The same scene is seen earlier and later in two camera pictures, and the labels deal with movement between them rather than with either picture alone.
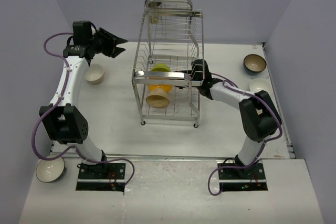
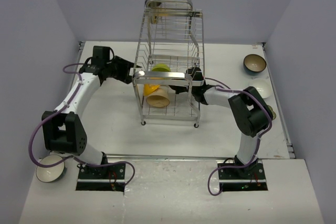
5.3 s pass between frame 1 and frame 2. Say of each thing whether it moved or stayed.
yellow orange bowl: moved
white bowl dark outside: stayed
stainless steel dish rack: stayed
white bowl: stayed
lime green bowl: stayed
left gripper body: moved
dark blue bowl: stayed
